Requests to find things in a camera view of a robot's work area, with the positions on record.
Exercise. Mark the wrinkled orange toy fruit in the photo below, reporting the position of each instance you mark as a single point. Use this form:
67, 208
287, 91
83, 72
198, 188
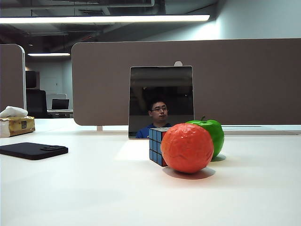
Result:
188, 148

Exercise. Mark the green toy apple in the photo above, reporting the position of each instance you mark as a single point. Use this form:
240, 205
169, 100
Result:
216, 139

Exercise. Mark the Rubik's cube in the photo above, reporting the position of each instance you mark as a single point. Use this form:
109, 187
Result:
155, 148

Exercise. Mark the black monitor screen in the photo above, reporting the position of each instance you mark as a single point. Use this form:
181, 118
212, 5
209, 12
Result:
161, 89

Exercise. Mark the white partition foot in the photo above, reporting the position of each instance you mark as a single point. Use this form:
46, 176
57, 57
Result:
99, 128

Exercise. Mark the white round hook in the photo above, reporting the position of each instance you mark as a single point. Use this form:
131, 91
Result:
178, 63

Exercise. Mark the wide brown desk partition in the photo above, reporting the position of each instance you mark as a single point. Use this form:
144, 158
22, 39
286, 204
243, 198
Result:
235, 82

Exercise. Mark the dark computer monitor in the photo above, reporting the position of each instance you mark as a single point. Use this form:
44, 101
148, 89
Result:
60, 104

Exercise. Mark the long ceiling light strip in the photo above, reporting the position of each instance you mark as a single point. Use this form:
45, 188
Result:
105, 19

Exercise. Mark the black office chair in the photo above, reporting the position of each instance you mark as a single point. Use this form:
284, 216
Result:
36, 101

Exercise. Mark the short ceiling light strip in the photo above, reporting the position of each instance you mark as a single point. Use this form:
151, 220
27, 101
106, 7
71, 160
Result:
48, 54

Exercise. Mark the black smartphone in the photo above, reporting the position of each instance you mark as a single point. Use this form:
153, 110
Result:
33, 150

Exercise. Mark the yellow tissue pack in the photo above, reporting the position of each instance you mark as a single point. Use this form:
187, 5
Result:
16, 126

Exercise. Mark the narrow brown desk partition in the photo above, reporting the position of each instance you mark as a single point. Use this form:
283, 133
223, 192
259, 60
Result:
11, 77

